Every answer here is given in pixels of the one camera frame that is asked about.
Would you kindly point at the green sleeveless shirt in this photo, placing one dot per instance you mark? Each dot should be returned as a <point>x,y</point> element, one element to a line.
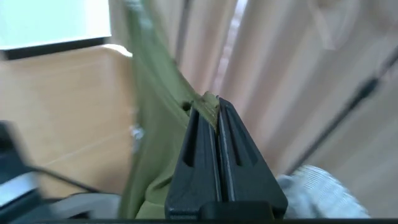
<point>155,93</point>

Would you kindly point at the white laundry basket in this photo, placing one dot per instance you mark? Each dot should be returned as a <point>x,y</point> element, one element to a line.
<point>320,196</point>

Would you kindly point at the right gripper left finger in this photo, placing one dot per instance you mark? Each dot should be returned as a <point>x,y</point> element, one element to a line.
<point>192,183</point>

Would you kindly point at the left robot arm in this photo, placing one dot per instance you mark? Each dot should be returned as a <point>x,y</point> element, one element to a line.
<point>12,161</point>

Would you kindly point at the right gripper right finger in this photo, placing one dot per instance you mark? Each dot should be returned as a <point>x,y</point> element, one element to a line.
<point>252,186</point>

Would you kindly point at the black clothes rack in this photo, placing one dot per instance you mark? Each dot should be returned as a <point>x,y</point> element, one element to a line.
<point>367,87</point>

